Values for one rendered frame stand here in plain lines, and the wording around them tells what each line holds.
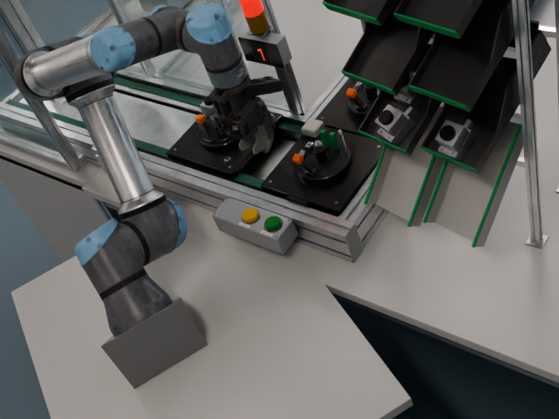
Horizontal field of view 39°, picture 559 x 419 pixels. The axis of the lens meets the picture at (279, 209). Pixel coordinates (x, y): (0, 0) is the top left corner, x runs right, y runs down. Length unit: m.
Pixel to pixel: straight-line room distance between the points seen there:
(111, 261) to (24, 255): 1.98
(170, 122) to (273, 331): 0.83
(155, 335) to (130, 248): 0.20
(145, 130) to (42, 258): 1.38
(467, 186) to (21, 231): 2.55
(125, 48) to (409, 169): 0.69
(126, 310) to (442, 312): 0.69
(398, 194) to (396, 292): 0.22
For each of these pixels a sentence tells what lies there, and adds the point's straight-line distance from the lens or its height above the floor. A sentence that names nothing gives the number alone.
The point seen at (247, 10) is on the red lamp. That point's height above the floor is 1.33.
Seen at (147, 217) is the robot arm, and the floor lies 1.11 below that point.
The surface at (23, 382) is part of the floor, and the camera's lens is 3.29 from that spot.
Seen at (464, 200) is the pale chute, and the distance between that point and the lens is 1.74.
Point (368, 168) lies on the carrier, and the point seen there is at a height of 0.97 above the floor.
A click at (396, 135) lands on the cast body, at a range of 1.64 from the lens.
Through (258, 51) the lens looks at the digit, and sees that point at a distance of 2.01.
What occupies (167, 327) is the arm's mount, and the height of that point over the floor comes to 0.99.
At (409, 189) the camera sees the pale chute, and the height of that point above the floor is 1.04.
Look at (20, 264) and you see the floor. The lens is 3.71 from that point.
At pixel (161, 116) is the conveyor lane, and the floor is 0.92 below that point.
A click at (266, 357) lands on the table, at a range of 1.81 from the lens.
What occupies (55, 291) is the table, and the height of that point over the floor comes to 0.86.
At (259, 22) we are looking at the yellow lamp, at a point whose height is 1.29.
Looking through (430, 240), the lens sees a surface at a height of 0.86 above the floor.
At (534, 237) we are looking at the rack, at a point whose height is 0.88.
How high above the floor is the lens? 2.32
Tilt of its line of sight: 44 degrees down
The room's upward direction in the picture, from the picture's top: 22 degrees counter-clockwise
